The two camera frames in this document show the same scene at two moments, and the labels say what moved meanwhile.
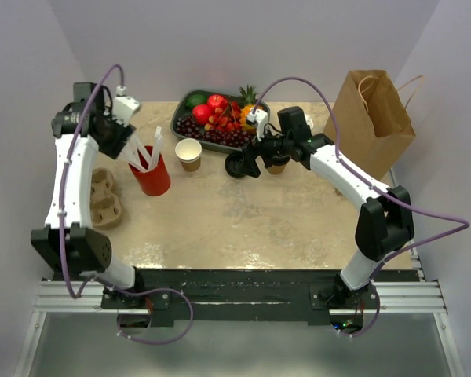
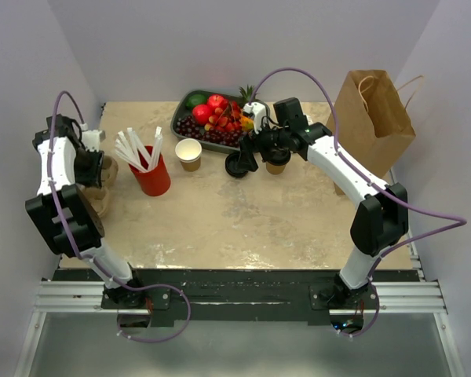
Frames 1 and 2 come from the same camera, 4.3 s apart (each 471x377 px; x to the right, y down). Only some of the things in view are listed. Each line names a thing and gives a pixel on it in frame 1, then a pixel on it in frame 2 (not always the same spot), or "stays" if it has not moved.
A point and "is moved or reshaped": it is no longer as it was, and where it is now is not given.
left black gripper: (113, 148) → (93, 175)
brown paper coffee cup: (276, 170) stays
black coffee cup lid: (279, 160) stays
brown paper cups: (188, 151) stays
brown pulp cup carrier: (105, 206) is moved or reshaped
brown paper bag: (372, 121) stays
